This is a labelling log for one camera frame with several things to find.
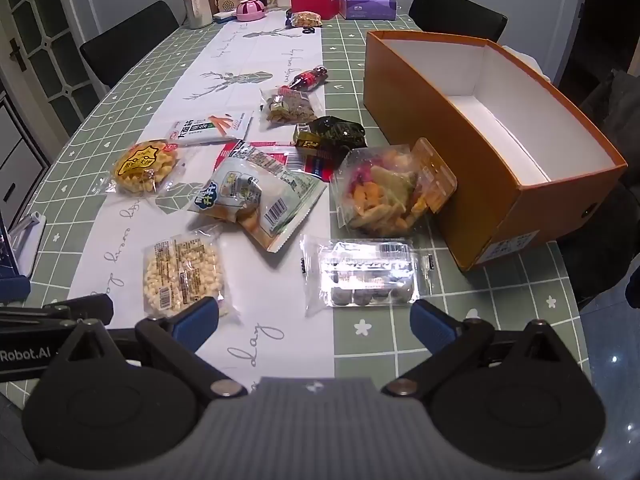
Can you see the red snack packet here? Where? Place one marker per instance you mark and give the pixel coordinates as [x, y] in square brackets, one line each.
[280, 149]

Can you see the round yellow snack packet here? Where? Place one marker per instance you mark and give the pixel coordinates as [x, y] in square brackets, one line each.
[145, 167]

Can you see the small bag of nuts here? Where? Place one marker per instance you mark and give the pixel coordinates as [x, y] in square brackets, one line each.
[306, 19]

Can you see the pale corn puff packet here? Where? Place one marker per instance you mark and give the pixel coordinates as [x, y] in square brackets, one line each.
[180, 270]

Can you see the pink round gadget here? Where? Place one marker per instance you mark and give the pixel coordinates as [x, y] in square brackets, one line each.
[248, 10]

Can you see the white table runner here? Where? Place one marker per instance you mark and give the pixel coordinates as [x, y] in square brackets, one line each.
[150, 240]

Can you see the black chair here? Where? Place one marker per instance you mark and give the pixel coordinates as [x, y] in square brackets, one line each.
[130, 35]
[450, 7]

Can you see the white metal stand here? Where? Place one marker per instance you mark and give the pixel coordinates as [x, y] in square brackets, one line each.
[27, 237]

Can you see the green checked tablecloth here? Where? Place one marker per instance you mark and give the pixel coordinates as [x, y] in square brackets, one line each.
[350, 60]

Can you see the white packet with orange sticks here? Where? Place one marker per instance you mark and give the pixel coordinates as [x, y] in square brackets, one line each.
[200, 130]

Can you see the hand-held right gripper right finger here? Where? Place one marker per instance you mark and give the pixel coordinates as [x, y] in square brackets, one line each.
[432, 324]

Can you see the dark green snack packet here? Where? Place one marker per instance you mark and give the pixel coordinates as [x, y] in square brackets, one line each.
[335, 130]

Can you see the white folded cloth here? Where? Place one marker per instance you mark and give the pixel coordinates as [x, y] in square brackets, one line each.
[535, 65]

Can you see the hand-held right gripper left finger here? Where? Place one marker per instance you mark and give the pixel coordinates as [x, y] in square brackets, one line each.
[197, 316]

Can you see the clear bag of beige snacks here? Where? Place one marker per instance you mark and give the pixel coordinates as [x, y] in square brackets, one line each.
[292, 107]

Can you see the small wooden radio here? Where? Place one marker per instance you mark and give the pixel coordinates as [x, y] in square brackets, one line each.
[227, 4]

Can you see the clear bag of vegetable chips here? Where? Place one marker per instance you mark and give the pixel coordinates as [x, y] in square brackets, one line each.
[385, 195]

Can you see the grey cabinet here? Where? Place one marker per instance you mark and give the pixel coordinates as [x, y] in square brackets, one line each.
[15, 150]

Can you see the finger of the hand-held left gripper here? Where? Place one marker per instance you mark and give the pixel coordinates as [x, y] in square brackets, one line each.
[80, 306]

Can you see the orange cardboard box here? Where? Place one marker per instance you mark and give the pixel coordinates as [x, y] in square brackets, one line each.
[425, 110]

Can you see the small cola bottle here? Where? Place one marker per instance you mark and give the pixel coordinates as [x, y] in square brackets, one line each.
[306, 80]

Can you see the blue and white flat box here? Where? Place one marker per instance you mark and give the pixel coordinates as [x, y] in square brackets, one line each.
[222, 17]

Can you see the white glazed door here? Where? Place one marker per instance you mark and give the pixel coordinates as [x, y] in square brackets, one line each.
[40, 10]

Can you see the clear packet of chocolate balls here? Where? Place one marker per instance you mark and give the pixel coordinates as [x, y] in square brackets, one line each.
[367, 265]

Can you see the green and white snack bag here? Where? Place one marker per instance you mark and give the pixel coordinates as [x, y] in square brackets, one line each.
[240, 190]

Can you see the purple tissue box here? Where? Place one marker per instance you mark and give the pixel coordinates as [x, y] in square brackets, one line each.
[367, 7]

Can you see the dark jacket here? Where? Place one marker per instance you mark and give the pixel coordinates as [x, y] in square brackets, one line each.
[610, 240]

